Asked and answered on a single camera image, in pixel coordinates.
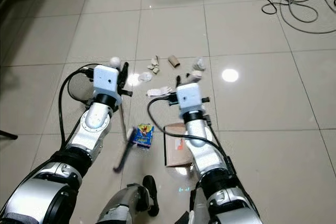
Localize broom stick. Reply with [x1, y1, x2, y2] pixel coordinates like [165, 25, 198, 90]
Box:
[113, 103, 135, 173]

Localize long white crumpled tissue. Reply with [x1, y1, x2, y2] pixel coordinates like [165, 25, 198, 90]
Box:
[147, 87, 173, 98]

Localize pale crumpled paper lump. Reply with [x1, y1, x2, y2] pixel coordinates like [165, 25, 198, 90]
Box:
[185, 72, 204, 84]

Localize small white tissue scrap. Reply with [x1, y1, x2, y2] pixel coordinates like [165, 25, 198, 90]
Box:
[138, 72, 153, 83]

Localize crumpled white paper wad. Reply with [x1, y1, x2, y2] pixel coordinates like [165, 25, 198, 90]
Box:
[193, 58, 208, 72]

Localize beige torn cardboard scraps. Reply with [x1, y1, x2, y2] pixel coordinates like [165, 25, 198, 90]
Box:
[150, 56, 162, 75]

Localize blue printed snack box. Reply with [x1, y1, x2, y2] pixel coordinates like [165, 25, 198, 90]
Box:
[133, 124, 154, 148]

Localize beige plastic dustpan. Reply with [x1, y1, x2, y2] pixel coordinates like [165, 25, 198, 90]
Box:
[164, 123, 197, 168]

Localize robot left leg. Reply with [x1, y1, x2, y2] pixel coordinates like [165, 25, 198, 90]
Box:
[97, 176, 160, 224]

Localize robot leg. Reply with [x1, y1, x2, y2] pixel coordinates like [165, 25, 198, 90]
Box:
[97, 176, 160, 224]
[181, 182, 211, 224]

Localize robot right leg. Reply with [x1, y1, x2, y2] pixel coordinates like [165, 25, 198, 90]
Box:
[181, 182, 211, 224]

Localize black stand foot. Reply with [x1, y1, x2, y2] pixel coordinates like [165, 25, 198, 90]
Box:
[0, 130, 17, 141]

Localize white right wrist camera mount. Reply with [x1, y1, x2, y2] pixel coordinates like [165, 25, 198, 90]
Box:
[175, 83, 205, 113]

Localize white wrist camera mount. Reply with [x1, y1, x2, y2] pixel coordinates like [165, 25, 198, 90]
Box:
[92, 65, 123, 107]
[175, 83, 205, 113]

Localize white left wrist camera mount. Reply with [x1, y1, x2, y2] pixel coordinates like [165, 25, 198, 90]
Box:
[92, 65, 123, 107]

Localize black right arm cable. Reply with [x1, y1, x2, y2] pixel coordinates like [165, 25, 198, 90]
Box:
[146, 97, 235, 175]

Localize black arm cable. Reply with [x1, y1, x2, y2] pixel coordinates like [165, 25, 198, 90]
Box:
[58, 66, 97, 149]
[146, 97, 235, 175]

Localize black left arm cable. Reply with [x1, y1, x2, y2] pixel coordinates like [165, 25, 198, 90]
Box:
[58, 66, 97, 149]

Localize grey floor cable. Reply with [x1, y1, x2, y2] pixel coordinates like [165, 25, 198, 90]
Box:
[268, 0, 336, 35]

